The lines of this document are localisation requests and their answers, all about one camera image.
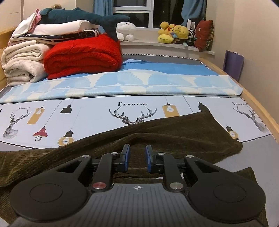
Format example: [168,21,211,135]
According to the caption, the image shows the white wardrobe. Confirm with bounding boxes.
[0,0,24,34]

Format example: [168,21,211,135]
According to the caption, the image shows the brown corduroy pants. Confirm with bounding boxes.
[0,110,269,227]

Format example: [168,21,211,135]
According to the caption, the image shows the cream folded blanket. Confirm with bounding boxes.
[1,40,51,87]

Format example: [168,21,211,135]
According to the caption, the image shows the dark star print blanket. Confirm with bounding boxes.
[10,28,102,45]

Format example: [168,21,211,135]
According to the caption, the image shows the white folded pillow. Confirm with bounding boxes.
[36,20,101,35]

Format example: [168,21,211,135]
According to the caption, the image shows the yellow round-headed plush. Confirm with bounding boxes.
[172,25,190,44]

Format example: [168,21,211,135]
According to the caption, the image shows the dark red cushion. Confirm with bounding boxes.
[194,20,215,52]

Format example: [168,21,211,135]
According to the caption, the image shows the striped plush toy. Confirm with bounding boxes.
[187,29,197,46]

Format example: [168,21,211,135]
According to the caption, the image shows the purple book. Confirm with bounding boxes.
[223,50,244,82]

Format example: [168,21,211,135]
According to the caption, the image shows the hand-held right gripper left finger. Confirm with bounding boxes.
[54,144,131,193]

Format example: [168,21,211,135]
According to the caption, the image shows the deer and lamp printed bedsheet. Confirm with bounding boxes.
[0,54,279,175]

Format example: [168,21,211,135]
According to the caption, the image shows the blue leaf pattern quilt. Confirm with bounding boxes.
[0,59,243,104]

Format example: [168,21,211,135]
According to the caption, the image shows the red folded blanket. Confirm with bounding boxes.
[44,34,122,80]

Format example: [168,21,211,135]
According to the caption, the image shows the white window sill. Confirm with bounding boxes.
[119,27,216,55]

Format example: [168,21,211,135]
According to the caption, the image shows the blue curtain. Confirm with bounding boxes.
[93,0,114,17]
[181,0,206,23]

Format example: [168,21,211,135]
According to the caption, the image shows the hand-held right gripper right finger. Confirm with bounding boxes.
[145,144,218,193]

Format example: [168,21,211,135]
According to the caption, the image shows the white comb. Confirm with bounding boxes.
[187,19,198,31]

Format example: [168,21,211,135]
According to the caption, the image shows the white framed window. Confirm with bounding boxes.
[112,0,186,29]

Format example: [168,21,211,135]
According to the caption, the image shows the yellow duck plush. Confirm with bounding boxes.
[157,21,175,44]

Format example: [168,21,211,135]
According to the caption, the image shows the white plush toy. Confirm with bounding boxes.
[115,21,136,42]

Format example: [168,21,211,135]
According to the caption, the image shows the white and pink cloth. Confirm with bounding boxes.
[10,10,42,38]

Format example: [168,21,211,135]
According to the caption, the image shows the teal shark plush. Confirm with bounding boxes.
[37,7,130,42]

